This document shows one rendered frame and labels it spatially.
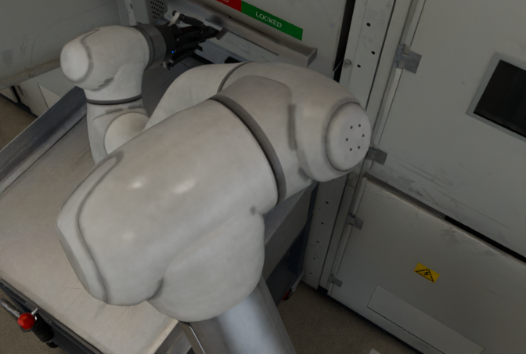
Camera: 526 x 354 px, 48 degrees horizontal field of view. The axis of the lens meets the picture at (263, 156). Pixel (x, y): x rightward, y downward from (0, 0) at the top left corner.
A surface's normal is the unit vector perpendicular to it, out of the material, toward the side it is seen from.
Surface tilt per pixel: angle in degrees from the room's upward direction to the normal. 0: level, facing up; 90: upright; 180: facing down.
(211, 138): 8
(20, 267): 0
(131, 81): 72
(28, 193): 0
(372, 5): 90
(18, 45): 90
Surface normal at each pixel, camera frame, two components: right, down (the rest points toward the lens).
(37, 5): 0.54, 0.70
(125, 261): 0.18, 0.24
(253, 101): -0.03, -0.67
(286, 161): 0.47, 0.26
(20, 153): 0.83, 0.47
